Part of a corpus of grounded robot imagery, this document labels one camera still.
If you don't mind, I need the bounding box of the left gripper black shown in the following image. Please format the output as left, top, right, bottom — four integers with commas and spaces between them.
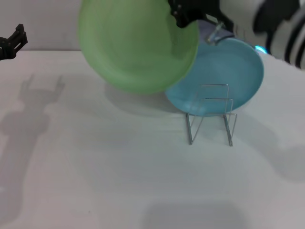
0, 23, 29, 62

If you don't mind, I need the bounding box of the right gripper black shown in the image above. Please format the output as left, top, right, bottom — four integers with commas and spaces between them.
168, 0, 235, 31

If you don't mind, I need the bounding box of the green plastic plate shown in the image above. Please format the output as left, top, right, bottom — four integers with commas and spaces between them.
78, 0, 200, 95

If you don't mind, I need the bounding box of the light blue plastic plate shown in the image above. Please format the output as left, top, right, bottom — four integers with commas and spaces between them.
164, 38, 264, 113

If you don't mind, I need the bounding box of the chrome wire plate rack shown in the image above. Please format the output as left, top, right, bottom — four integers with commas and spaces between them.
185, 83, 238, 146

